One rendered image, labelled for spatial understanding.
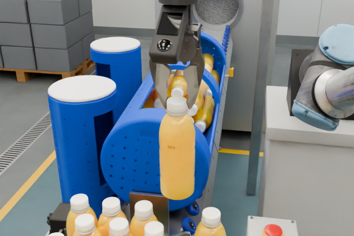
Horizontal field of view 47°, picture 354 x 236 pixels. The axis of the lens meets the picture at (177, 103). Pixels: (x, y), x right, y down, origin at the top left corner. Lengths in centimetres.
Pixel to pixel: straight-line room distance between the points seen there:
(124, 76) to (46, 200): 105
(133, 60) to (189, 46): 156
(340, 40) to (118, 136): 59
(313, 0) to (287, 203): 494
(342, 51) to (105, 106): 96
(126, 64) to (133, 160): 124
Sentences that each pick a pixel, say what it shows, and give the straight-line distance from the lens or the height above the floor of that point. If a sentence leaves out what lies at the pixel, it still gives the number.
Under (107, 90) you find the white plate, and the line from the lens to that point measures 169.
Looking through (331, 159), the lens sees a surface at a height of 106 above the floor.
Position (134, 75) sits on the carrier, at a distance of 230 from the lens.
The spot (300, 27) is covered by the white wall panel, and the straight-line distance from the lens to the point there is 614.
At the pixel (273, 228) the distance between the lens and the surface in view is 88.
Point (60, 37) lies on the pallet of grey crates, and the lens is 454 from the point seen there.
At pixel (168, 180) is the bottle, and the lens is 83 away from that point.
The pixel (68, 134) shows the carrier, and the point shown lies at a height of 88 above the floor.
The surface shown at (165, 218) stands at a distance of 108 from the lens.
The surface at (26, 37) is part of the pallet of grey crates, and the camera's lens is 473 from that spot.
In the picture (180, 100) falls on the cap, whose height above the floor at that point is 136.
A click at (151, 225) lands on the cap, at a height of 111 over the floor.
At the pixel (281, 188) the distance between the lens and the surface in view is 128.
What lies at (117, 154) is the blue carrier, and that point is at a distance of 107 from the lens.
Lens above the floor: 168
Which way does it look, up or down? 24 degrees down
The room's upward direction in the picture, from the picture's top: straight up
